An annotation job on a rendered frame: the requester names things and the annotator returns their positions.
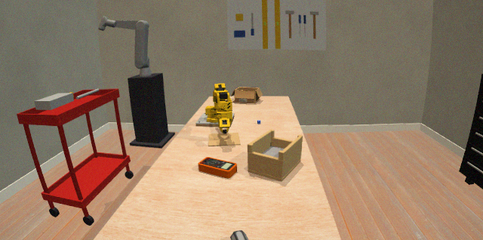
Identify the tan flat mat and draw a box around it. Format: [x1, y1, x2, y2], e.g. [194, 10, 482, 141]
[208, 133, 241, 146]

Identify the orange digital multimeter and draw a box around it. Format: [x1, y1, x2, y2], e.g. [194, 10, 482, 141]
[198, 157, 237, 178]

